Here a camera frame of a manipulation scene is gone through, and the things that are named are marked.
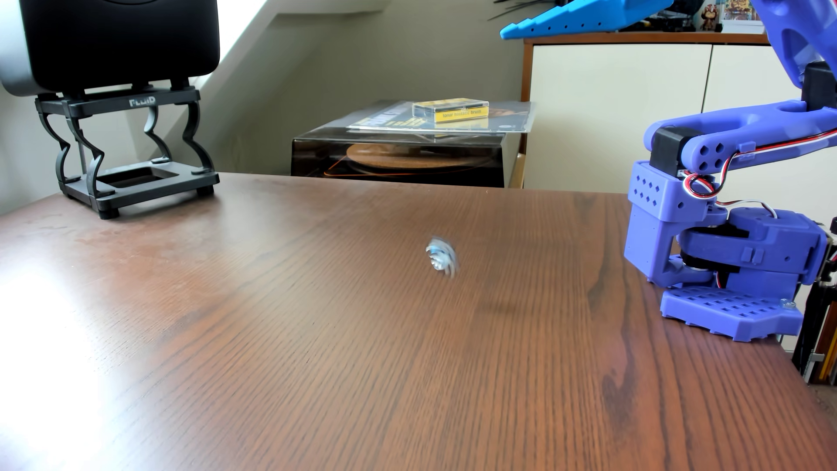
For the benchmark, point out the blue purple gripper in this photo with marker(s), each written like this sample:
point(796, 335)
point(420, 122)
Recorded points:
point(566, 19)

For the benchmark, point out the blue dice white pips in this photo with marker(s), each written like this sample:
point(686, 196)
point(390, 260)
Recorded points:
point(442, 256)

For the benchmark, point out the purple robot arm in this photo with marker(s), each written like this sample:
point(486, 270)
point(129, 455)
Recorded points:
point(739, 134)

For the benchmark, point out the purple robot base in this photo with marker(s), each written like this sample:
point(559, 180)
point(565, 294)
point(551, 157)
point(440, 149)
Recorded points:
point(732, 314)

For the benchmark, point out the white cabinet with wooden top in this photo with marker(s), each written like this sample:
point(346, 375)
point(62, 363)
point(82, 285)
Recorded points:
point(588, 104)

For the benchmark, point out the dark model on cabinet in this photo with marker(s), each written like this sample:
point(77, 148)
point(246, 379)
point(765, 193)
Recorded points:
point(680, 19)

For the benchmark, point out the yellow cassette in clear case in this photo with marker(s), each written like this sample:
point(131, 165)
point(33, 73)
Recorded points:
point(451, 111)

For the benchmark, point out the brown toy figurine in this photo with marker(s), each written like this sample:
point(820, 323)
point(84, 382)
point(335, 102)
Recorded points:
point(709, 16)

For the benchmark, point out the white display box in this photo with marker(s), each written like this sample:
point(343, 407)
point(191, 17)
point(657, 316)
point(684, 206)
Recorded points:
point(742, 26)

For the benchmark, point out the turntable with clear lid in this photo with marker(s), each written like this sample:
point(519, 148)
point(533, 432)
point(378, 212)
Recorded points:
point(405, 160)

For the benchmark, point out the black speaker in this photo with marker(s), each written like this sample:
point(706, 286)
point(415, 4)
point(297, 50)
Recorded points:
point(118, 39)

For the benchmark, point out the black speaker stand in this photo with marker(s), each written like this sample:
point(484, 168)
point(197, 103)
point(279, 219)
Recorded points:
point(131, 180)

